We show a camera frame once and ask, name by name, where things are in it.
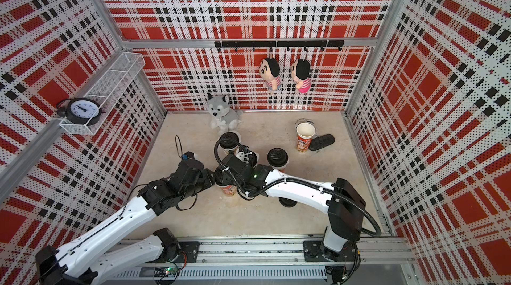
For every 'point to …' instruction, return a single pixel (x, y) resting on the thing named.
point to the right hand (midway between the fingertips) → (229, 175)
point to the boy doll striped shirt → (269, 70)
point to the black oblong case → (318, 142)
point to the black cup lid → (227, 144)
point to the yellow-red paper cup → (235, 150)
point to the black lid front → (287, 202)
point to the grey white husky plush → (226, 118)
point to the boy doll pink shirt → (301, 71)
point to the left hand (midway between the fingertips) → (217, 176)
